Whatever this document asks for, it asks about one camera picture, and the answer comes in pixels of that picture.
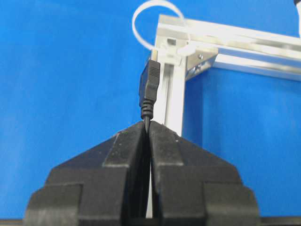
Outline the white zip tie loop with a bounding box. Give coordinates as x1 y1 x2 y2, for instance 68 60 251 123
132 0 196 57

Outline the aluminium extrusion frame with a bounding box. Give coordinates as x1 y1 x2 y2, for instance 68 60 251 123
153 15 301 135

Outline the blue cloth mat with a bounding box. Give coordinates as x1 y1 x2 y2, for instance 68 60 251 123
0 0 301 218

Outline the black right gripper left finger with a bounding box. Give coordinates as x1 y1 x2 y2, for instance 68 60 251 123
23 122 150 226

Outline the black USB cable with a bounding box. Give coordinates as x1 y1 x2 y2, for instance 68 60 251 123
138 59 161 137

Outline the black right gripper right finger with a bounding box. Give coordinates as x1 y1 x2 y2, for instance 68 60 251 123
149 121 260 226

